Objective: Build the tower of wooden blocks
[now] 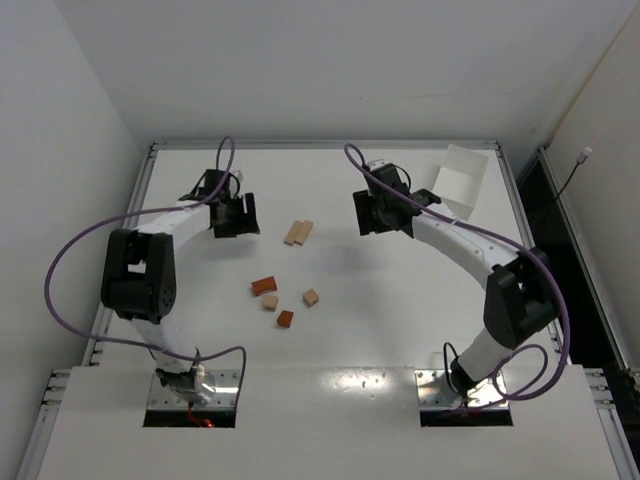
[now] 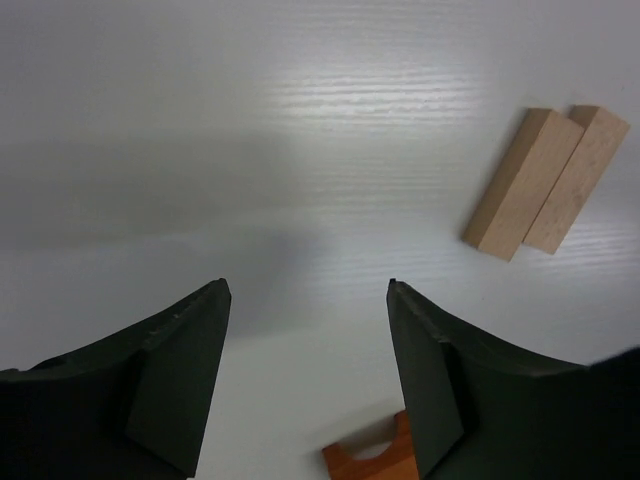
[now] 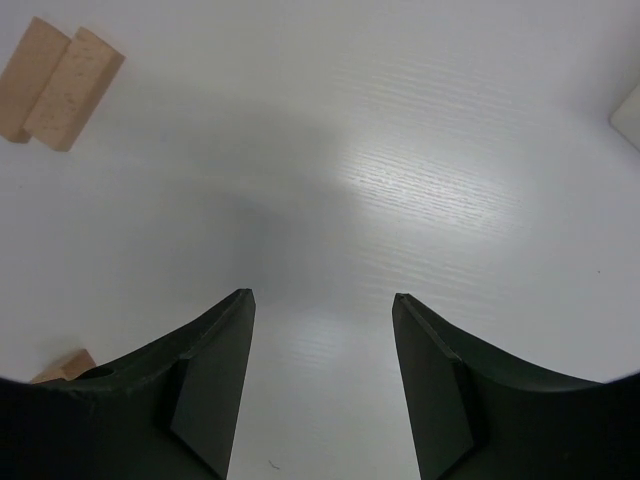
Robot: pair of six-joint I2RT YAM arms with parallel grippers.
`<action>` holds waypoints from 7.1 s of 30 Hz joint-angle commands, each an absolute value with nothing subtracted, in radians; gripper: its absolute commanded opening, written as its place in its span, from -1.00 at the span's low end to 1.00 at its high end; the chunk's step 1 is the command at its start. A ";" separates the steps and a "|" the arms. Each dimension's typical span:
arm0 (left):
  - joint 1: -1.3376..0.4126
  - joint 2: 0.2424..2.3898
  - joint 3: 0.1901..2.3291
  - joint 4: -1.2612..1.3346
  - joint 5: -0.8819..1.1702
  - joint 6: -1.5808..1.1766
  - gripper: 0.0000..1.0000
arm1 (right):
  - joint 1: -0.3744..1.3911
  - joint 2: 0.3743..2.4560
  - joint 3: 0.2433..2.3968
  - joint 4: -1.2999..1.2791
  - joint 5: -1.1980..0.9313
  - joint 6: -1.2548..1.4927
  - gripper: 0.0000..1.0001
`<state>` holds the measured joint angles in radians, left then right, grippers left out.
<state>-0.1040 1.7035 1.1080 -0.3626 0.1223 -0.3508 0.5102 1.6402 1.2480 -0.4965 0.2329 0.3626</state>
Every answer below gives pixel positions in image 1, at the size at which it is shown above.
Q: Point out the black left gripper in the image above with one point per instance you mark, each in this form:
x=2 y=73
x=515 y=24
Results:
x=239 y=216

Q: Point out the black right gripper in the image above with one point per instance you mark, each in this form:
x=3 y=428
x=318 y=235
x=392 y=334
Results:
x=367 y=214

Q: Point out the light long wood block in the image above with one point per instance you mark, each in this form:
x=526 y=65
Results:
x=303 y=232
x=292 y=233

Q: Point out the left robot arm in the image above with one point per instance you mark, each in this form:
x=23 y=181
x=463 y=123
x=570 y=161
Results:
x=139 y=282

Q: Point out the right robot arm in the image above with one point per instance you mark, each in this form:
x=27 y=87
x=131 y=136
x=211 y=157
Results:
x=521 y=294

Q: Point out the dark brown arch block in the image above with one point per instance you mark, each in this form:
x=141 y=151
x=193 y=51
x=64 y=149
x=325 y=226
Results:
x=264 y=285

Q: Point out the light wood cube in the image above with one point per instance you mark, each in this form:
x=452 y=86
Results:
x=310 y=298
x=270 y=302

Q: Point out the white storage box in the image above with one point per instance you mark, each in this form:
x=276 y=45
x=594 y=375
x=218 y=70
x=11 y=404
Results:
x=459 y=179

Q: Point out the dark brown wood cube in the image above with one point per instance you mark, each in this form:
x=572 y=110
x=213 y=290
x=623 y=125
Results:
x=285 y=319

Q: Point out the aluminium table frame rail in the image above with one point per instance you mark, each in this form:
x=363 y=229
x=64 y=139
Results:
x=326 y=144

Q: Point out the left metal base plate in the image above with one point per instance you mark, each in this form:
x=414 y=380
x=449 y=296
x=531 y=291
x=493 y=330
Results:
x=218 y=393

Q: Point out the metal base plate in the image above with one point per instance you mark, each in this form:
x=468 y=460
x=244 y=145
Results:
x=218 y=393
x=434 y=394

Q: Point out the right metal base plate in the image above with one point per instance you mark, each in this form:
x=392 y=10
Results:
x=434 y=394

